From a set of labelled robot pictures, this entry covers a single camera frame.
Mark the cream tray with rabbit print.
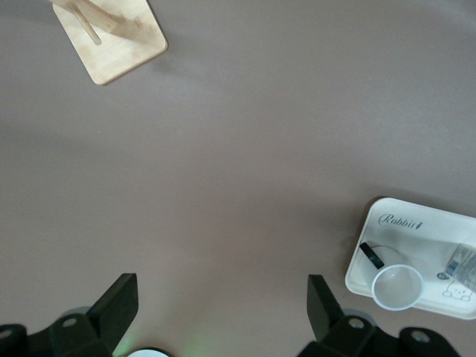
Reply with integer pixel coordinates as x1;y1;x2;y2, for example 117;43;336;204
344;196;476;321

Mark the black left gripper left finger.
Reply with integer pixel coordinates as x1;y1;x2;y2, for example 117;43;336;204
48;273;139;357

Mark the white smiley cup black handle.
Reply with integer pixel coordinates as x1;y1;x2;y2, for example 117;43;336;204
358;241;424;311

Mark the blue white milk carton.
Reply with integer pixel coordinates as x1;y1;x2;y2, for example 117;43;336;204
443;242;476;293

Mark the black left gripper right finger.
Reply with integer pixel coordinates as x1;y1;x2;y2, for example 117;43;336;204
299;274;377;357

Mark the wooden cup rack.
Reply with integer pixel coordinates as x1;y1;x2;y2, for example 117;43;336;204
46;0;170;87

